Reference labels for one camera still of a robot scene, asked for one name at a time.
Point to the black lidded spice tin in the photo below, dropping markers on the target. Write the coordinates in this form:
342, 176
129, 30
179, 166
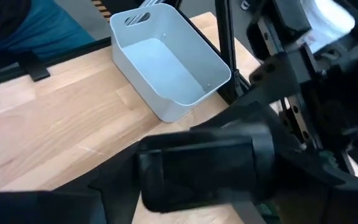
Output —
204, 168

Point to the white plastic bin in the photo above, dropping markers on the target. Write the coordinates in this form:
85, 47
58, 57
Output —
166, 68

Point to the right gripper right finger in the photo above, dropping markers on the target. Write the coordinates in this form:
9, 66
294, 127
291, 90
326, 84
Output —
328, 205

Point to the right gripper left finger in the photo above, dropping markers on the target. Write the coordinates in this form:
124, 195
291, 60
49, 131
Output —
42, 208

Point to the black table clamp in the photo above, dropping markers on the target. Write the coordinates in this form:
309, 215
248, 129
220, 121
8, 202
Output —
34, 67

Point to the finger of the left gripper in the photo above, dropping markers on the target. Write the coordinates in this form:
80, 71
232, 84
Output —
272, 81

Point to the person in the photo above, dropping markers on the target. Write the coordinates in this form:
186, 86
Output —
42, 31

